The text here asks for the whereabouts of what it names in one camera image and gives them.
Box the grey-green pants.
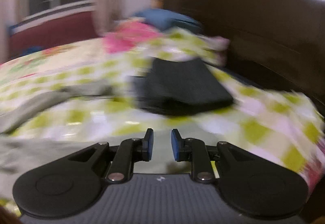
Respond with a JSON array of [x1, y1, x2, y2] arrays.
[[0, 79, 193, 181]]

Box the black folded garment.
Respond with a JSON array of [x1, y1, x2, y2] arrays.
[[132, 57, 234, 116]]

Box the maroon window bench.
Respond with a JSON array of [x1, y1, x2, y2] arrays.
[[8, 11, 99, 59]]

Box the pink floral blanket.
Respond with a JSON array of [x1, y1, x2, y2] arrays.
[[103, 21, 162, 54]]

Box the dark wooden headboard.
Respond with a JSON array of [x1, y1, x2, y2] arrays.
[[164, 0, 324, 106]]

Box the blue pillow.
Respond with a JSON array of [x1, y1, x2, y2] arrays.
[[132, 8, 202, 34]]

